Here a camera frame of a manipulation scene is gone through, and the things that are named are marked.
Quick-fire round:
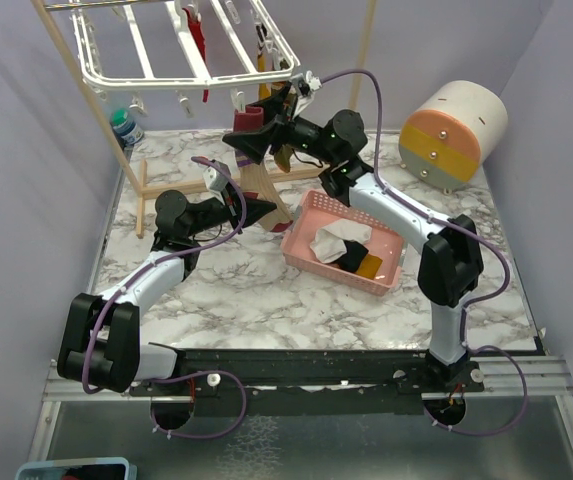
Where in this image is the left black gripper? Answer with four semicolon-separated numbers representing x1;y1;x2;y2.
185;178;277;237

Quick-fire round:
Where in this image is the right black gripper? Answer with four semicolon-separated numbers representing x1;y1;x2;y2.
222;83;336;167

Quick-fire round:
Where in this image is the maroon beige purple-striped sock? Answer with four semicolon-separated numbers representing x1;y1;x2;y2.
233;105;293;233

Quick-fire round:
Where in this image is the white sock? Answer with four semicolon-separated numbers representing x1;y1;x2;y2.
310;219;372;264

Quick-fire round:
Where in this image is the black sock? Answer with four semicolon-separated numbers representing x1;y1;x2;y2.
335;240;369;273

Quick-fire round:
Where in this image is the mustard striped-cuff sock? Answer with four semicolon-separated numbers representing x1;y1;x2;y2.
355;254;383;280

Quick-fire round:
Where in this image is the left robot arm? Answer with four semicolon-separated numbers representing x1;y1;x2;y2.
57;186;276;395

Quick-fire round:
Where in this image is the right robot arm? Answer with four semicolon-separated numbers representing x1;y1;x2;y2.
222;88;484;391

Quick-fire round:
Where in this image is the white plastic clip hanger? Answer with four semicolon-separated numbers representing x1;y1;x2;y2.
47;0;301;117

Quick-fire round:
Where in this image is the olive striped sock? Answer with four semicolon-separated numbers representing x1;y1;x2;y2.
273;145;293;173

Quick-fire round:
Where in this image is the pink plastic basket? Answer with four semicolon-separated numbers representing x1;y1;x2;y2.
281;190;405;296

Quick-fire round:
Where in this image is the red patterned sock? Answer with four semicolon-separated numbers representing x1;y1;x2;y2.
183;9;212;104

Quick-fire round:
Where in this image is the teal lidded jar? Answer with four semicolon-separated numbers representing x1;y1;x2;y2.
109;108;144;147

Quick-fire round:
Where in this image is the white round drawer cabinet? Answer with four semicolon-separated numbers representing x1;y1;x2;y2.
398;80;508;192

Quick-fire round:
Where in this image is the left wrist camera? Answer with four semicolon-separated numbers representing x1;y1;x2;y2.
203;160;230;194

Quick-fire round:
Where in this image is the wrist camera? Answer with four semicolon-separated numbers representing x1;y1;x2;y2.
289;70;322;117
203;160;230;194

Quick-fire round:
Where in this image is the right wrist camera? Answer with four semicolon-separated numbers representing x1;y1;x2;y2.
289;70;322;117

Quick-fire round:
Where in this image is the wooden clothes rack frame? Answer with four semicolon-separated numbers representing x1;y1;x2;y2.
29;0;378;239

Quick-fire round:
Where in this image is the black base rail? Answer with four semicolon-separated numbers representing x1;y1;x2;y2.
129;349;484;417

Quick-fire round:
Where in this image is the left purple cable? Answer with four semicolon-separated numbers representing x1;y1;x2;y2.
80;155;248;441

